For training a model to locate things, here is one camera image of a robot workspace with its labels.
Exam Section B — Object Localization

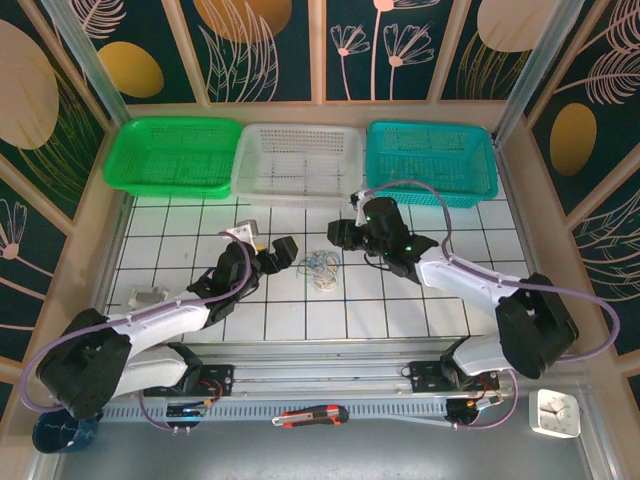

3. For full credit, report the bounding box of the dark blue mug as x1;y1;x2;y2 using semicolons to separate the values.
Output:
32;407;105;455

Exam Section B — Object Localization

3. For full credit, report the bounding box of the aluminium frame post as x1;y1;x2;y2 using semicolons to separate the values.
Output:
42;0;132;126
492;0;584;145

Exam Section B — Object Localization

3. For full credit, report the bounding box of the thin black wire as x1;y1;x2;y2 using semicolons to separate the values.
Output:
363;251;401;275

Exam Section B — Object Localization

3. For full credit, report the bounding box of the small black circuit board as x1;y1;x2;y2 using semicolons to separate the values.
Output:
164;401;212;421
446;394;504;427

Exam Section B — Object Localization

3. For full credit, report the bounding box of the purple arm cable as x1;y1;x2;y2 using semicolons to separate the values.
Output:
19;229;261;434
355;179;622;432

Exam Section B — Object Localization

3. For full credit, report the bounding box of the thin blue cable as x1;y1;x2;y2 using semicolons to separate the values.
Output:
296;252;326;277
313;248;343;270

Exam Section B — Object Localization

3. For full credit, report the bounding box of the grey slotted cable duct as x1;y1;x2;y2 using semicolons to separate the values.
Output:
99;399;531;427

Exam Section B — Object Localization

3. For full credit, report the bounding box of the orange black utility knife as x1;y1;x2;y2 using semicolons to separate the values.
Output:
272;404;350;430

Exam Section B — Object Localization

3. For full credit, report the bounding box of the white square clock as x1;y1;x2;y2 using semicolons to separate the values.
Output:
528;388;584;440

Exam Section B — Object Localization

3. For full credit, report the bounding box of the grey metal bracket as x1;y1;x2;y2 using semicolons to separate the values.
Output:
128;284;170;307

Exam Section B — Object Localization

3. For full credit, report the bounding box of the green plastic basket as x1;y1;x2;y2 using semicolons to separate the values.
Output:
102;116;245;201

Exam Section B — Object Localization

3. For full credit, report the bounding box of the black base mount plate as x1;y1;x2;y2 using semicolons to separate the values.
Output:
408;360;501;396
143;363;236;399

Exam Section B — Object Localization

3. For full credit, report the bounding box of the aluminium mounting rail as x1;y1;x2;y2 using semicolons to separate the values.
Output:
49;337;586;401

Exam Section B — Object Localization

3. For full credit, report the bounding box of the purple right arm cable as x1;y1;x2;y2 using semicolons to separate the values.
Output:
355;179;622;432

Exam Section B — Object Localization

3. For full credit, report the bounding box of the thin white cable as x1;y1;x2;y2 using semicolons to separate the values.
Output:
305;274;340;295

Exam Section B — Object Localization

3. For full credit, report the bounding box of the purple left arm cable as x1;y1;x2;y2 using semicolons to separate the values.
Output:
19;229;261;434

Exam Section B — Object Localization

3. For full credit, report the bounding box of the white plastic basket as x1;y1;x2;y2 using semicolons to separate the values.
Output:
232;123;364;210

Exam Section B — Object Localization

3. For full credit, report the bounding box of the teal plastic basket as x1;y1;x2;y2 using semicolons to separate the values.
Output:
364;119;500;210

